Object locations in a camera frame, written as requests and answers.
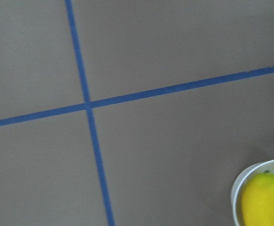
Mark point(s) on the yellow lemon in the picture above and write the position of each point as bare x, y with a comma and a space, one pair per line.
257, 200

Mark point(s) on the white bowl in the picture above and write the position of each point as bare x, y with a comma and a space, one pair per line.
239, 183

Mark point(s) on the brown paper table cover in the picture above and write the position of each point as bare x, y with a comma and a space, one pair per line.
132, 112

